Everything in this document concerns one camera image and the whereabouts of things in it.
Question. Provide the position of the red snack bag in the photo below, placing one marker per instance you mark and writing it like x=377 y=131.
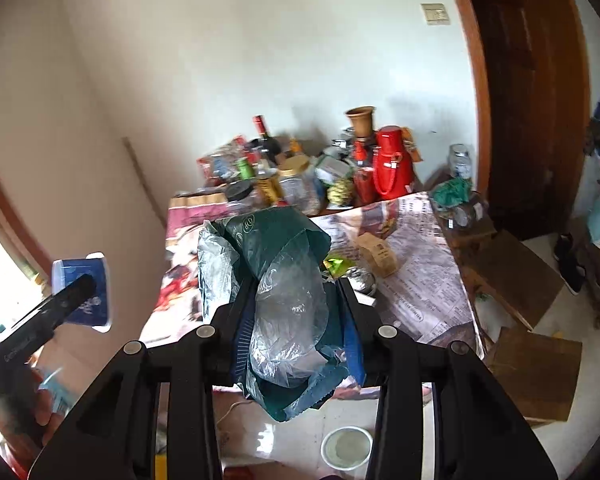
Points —
x=221 y=165

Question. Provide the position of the blue white paper cup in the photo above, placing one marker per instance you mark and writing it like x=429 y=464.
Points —
x=88 y=276

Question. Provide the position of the brown wooden door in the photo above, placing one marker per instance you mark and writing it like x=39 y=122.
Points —
x=533 y=100

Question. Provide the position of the pink patterned paper bag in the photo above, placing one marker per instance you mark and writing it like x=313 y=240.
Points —
x=191 y=210

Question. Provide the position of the red thermos jug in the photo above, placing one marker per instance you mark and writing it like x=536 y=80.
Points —
x=393 y=170

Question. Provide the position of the person's left hand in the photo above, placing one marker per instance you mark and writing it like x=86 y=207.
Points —
x=27 y=430

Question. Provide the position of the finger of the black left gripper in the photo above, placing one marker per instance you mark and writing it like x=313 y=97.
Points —
x=38 y=326

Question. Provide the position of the glass jar silver lid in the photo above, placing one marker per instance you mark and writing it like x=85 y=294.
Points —
x=459 y=162

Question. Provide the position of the small brown cardboard box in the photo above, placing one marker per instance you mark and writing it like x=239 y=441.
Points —
x=378 y=254

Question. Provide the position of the wooden stool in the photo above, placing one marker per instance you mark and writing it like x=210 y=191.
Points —
x=501 y=267

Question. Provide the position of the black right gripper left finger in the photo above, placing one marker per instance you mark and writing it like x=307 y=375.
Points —
x=233 y=324

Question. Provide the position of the red wine bottle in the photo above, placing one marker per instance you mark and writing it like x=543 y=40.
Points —
x=271 y=146

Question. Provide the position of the black shoe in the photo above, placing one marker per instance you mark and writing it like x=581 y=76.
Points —
x=572 y=273

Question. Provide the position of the clear jar on side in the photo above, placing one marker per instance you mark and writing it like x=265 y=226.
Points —
x=466 y=215

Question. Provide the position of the red squeeze sauce bottle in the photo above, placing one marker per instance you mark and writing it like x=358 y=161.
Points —
x=364 y=174

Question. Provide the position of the white wall switch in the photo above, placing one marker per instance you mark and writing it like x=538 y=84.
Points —
x=435 y=14

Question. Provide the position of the white green box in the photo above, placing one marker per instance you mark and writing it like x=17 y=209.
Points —
x=329 y=170

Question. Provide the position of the green snack wrapper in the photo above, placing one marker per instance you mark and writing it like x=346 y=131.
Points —
x=337 y=266

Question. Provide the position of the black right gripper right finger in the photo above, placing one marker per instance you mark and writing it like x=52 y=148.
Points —
x=361 y=345

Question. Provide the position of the round silver metal lid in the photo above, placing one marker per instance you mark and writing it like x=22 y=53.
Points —
x=361 y=280

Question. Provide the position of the green cap bottle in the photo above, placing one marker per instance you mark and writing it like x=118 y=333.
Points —
x=245 y=169

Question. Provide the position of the teal crumpled cloth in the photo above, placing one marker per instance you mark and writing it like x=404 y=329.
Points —
x=451 y=193

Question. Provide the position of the white bowl on floor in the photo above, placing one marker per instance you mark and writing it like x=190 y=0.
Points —
x=347 y=448

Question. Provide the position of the green and clear plastic bag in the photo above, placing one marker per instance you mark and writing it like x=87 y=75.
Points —
x=295 y=342

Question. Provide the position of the clear jar gold lid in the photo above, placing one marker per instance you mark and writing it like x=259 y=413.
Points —
x=297 y=184

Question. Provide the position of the yellow green pinecone ball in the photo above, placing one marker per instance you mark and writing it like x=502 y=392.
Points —
x=341 y=193

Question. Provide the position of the brown cardboard piece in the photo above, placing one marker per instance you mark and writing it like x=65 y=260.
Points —
x=539 y=373

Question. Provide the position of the clear jar black lid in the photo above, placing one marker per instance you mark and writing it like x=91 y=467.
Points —
x=242 y=197

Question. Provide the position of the newspaper print tablecloth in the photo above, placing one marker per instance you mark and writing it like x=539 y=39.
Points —
x=425 y=297

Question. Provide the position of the terracotta clay pot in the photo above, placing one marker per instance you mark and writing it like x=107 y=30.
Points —
x=362 y=121

